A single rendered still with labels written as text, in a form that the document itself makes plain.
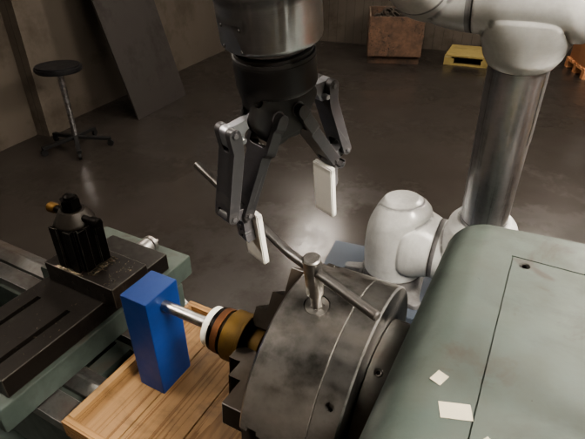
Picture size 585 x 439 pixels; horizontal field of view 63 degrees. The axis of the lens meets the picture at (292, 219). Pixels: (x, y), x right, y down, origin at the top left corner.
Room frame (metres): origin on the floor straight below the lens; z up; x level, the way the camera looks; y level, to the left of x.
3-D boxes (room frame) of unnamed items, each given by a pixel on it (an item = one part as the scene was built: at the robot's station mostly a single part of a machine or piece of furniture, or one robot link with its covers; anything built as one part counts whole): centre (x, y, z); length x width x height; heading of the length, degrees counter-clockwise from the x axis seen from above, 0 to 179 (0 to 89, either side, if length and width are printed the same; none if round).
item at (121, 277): (0.83, 0.43, 1.00); 0.20 x 0.10 x 0.05; 62
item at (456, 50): (6.83, -2.73, 0.16); 1.13 x 0.77 x 0.31; 69
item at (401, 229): (1.03, -0.28, 0.97); 0.18 x 0.16 x 0.22; 61
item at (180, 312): (0.60, 0.18, 1.08); 0.13 x 0.07 x 0.07; 62
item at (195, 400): (0.61, 0.19, 0.88); 0.36 x 0.30 x 0.04; 152
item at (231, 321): (0.55, 0.08, 1.08); 0.09 x 0.09 x 0.09; 62
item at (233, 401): (0.44, 0.06, 1.09); 0.12 x 0.11 x 0.05; 152
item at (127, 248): (0.78, 0.49, 0.95); 0.43 x 0.18 x 0.04; 152
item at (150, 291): (0.64, 0.25, 1.00); 0.08 x 0.06 x 0.23; 152
